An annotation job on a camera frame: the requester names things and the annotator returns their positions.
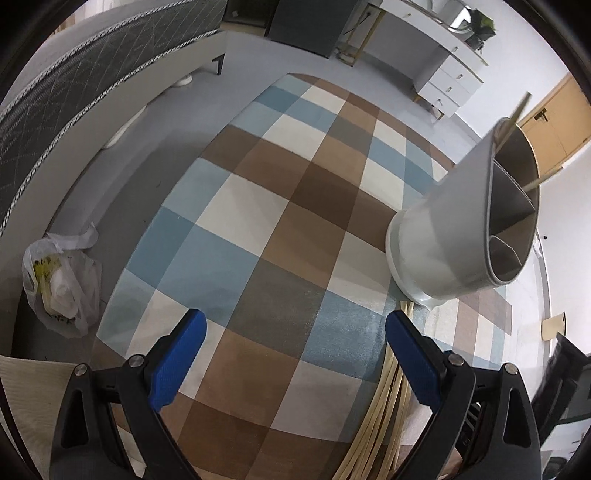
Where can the cream textured cloth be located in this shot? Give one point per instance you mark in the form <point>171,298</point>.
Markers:
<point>32,397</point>

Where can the oval table mirror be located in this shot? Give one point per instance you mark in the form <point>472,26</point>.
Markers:
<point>455,16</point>

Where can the potted green plant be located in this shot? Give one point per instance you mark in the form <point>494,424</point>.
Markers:
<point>482,27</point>

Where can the checked blue brown rug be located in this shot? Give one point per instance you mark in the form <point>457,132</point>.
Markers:
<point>277,230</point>

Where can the tan wooden door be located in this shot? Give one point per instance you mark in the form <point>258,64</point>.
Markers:
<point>558,129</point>

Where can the dark glass cabinet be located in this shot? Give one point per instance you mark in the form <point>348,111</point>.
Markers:
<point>249,11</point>

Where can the white plastic bag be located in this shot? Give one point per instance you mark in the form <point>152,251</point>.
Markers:
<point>60,286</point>

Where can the beige flat board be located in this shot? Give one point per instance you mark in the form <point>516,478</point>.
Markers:
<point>553,326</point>

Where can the pile of wooden chopsticks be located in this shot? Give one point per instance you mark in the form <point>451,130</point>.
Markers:
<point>383,415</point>

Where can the white dressing table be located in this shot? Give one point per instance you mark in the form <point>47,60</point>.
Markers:
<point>443,83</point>

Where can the dark grey quilted mattress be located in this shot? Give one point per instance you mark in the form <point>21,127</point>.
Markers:
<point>69,78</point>

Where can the grey divided utensil holder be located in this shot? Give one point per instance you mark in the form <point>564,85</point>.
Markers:
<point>443,230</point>

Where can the dark grey fridge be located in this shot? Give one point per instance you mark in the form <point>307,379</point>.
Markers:
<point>314,23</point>

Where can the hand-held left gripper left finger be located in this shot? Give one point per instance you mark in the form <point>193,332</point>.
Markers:
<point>180,360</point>

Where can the bed with grey mattress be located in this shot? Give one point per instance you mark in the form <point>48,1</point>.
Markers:
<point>115,107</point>

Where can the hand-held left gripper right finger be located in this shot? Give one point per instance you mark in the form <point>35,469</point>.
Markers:
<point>413,364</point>

